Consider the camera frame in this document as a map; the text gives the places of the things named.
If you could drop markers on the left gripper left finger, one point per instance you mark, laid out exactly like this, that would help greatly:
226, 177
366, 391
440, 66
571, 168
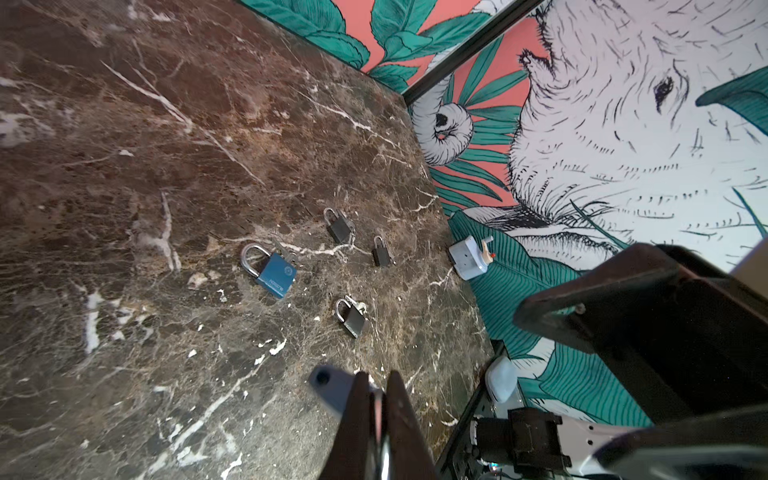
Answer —
352, 453

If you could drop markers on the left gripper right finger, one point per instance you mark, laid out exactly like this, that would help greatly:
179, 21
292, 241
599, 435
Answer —
407, 455

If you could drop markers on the black padlock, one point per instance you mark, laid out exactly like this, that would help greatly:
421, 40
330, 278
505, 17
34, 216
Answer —
380, 252
350, 317
337, 225

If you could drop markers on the blue padlock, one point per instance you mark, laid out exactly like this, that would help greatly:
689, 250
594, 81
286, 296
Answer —
276, 275

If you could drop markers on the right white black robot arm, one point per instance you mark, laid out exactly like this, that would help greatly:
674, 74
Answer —
689, 344

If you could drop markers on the grey blue pad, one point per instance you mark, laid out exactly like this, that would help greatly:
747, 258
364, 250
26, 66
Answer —
501, 379

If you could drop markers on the black mounting rail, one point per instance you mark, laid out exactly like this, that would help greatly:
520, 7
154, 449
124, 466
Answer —
458, 459

